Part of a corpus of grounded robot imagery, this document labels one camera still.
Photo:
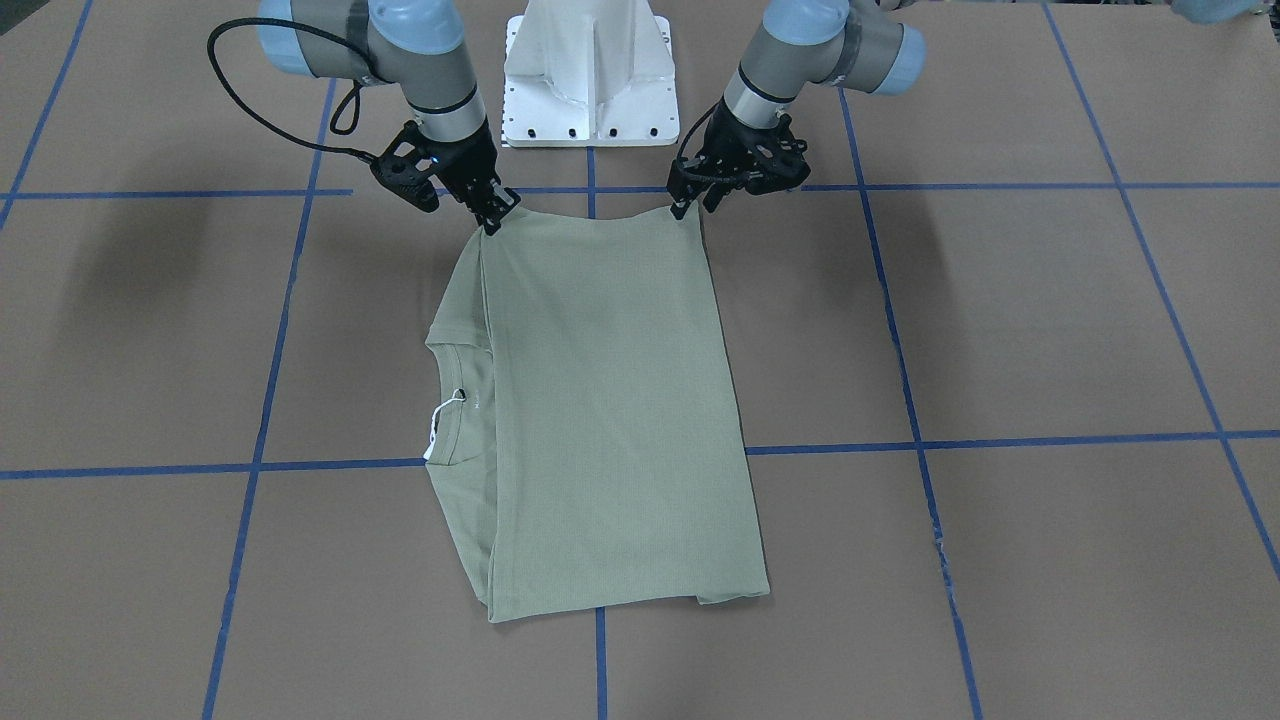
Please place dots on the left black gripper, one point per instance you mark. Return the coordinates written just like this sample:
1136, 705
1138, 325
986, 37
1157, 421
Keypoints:
722, 142

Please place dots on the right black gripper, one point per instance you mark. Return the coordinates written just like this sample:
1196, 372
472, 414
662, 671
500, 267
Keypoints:
468, 168

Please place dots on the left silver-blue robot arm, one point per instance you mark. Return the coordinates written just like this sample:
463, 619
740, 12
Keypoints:
846, 44

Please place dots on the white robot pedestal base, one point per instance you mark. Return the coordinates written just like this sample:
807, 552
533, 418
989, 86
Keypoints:
589, 73

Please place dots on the olive green long-sleeve shirt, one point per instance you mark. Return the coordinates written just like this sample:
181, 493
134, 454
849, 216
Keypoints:
587, 447

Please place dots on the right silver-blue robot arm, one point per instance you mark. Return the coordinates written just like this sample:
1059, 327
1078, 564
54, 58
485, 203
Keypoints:
420, 47

